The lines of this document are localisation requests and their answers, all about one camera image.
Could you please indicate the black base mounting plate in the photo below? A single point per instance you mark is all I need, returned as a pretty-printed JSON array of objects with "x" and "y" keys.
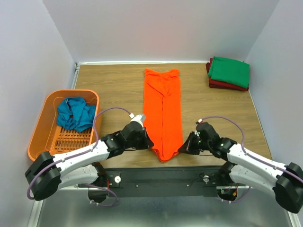
[{"x": 165, "y": 181}]

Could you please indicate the teal t shirt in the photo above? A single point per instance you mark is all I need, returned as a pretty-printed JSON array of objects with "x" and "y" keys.
[{"x": 75, "y": 114}]

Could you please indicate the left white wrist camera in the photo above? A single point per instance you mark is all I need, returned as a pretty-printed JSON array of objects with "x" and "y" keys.
[{"x": 140, "y": 118}]

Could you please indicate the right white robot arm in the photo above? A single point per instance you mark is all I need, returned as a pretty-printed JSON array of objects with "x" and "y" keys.
[{"x": 283, "y": 182}]

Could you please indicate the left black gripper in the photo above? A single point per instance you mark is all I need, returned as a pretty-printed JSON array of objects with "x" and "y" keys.
[{"x": 144, "y": 139}]

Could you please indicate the folded dark red t shirt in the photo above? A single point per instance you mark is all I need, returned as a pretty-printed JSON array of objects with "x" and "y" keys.
[{"x": 224, "y": 85}]

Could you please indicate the folded green t shirt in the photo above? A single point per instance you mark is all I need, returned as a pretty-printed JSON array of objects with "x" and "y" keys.
[{"x": 231, "y": 71}]

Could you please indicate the orange plastic basket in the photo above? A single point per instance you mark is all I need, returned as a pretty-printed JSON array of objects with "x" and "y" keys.
[{"x": 48, "y": 136}]

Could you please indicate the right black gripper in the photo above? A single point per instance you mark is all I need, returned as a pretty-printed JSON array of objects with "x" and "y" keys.
[{"x": 190, "y": 144}]

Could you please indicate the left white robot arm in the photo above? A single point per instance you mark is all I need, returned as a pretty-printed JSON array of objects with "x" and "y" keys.
[{"x": 46, "y": 173}]

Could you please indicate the orange t shirt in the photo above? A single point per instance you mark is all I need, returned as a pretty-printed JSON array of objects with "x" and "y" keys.
[{"x": 162, "y": 108}]

